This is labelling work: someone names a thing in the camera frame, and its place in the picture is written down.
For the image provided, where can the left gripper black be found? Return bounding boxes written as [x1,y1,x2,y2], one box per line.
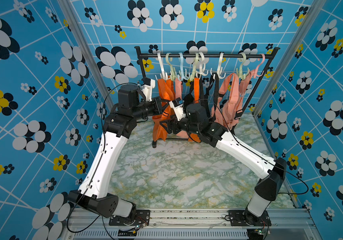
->
[132,96,170,122]

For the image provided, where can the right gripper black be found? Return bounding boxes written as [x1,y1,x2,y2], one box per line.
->
[160,113,202,138]

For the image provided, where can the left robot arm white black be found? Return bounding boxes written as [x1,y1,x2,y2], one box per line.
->
[68,80,162,222]

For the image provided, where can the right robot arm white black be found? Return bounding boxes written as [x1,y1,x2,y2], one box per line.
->
[160,101,286,226]

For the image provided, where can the white hook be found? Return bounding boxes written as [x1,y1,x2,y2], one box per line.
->
[210,52,226,79]
[198,52,208,76]
[157,52,168,80]

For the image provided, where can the pale green hook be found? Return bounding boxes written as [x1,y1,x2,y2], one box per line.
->
[236,52,250,80]
[165,53,180,81]
[188,53,199,82]

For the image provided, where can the black bag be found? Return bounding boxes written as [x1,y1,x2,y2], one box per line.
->
[183,76,219,120]

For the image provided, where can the black metal clothes rack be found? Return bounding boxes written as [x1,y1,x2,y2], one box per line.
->
[133,45,280,149]

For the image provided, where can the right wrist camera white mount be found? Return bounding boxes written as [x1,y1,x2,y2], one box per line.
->
[169,98,186,121]

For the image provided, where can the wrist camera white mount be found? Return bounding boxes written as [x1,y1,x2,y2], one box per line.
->
[169,98,186,121]
[141,77,155,102]

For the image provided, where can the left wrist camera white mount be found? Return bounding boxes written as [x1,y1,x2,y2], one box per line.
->
[141,77,155,102]

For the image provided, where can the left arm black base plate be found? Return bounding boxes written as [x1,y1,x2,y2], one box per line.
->
[108,209,150,227]

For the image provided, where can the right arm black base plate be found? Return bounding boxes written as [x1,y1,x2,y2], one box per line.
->
[225,210,272,228]

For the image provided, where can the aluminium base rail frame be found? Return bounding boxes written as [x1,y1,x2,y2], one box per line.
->
[60,209,321,240]

